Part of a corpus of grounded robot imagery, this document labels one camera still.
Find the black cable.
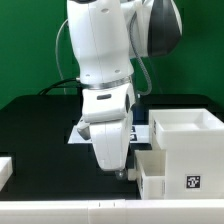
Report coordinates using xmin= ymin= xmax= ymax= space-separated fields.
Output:
xmin=39 ymin=77 xmax=83 ymax=96

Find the white marker base plate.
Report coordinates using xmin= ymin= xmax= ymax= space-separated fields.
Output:
xmin=68 ymin=125 xmax=150 ymax=144

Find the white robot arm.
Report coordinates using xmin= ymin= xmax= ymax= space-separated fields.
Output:
xmin=67 ymin=0 xmax=182 ymax=173

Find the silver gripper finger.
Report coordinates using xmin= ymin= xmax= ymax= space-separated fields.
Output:
xmin=115 ymin=169 xmax=127 ymax=180

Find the grey cable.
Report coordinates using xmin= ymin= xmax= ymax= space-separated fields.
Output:
xmin=54 ymin=18 xmax=154 ymax=97

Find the white left barrier block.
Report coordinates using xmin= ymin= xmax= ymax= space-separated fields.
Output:
xmin=0 ymin=157 xmax=13 ymax=191

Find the white drawer cabinet frame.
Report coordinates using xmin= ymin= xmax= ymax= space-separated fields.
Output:
xmin=149 ymin=109 xmax=224 ymax=199

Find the white drawer box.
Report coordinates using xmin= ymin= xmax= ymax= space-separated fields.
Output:
xmin=128 ymin=150 xmax=166 ymax=200

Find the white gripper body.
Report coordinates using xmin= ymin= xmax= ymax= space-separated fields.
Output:
xmin=77 ymin=114 xmax=133 ymax=171

